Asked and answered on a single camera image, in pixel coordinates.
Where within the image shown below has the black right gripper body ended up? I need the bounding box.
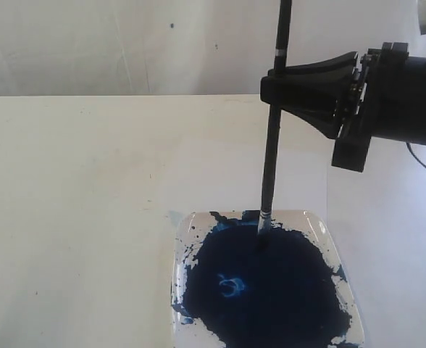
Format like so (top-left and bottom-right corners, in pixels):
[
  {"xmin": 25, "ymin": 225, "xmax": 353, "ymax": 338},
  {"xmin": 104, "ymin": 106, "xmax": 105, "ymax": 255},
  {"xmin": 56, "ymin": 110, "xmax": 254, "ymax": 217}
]
[{"xmin": 332, "ymin": 43, "xmax": 426, "ymax": 172}]

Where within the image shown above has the black paintbrush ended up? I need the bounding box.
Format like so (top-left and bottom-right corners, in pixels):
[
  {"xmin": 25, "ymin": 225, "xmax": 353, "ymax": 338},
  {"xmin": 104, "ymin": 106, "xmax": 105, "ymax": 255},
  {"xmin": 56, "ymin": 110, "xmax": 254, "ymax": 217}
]
[{"xmin": 256, "ymin": 0, "xmax": 293, "ymax": 252}]

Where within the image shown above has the white paper sheet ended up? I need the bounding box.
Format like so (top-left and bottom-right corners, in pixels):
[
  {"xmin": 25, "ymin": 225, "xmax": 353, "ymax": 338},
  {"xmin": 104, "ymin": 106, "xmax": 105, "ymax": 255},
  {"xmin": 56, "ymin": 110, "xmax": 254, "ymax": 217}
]
[{"xmin": 158, "ymin": 139, "xmax": 328, "ymax": 220}]

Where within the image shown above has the white plate with blue paint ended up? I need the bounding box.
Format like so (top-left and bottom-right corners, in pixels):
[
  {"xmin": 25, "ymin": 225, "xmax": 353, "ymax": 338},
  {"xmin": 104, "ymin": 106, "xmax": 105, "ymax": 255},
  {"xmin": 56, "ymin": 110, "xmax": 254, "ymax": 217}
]
[{"xmin": 171, "ymin": 210, "xmax": 365, "ymax": 347}]

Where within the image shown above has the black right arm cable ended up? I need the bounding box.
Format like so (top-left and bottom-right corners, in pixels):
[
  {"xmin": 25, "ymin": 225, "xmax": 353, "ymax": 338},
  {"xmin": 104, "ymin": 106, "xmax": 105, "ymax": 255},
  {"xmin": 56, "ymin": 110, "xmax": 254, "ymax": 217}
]
[{"xmin": 405, "ymin": 141, "xmax": 426, "ymax": 174}]

